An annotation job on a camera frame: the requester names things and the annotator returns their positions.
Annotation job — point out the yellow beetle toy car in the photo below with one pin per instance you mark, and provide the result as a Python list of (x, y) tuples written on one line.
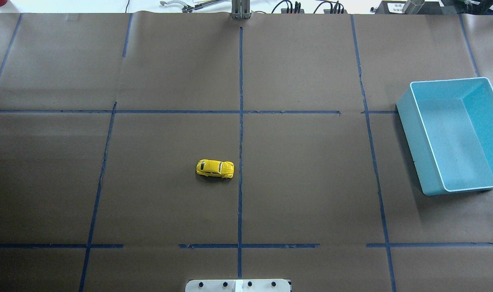
[(214, 168)]

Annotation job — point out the brown paper table cover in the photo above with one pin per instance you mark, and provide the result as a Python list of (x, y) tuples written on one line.
[(104, 117)]

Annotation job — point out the light blue plastic bin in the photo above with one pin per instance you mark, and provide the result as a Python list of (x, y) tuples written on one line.
[(449, 130)]

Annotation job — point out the aluminium frame post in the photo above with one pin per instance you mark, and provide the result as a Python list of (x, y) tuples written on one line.
[(240, 9)]

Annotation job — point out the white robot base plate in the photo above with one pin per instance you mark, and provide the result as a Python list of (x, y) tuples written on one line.
[(238, 285)]

